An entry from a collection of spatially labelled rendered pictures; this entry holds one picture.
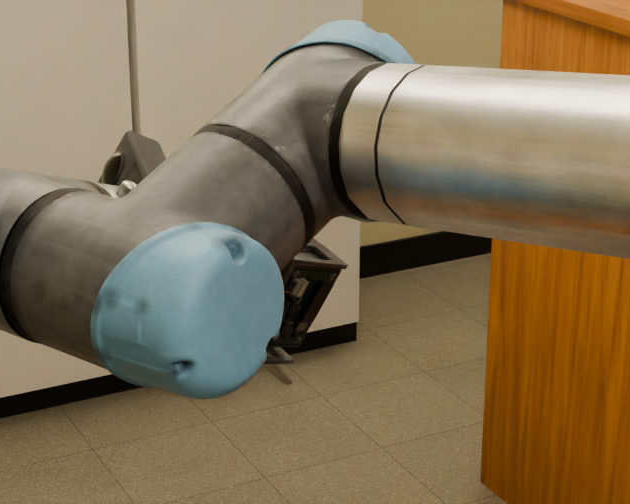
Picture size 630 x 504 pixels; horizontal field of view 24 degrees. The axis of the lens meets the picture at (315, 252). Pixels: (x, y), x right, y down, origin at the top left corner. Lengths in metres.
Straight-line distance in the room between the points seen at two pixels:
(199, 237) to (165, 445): 2.90
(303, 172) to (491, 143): 0.10
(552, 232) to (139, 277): 0.17
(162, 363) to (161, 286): 0.03
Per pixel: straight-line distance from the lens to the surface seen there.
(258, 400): 3.70
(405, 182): 0.64
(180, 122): 3.52
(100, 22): 3.40
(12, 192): 0.69
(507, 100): 0.61
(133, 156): 0.88
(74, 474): 3.41
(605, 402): 2.89
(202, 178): 0.65
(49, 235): 0.65
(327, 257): 0.84
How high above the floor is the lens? 1.68
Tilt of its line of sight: 21 degrees down
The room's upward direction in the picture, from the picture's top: straight up
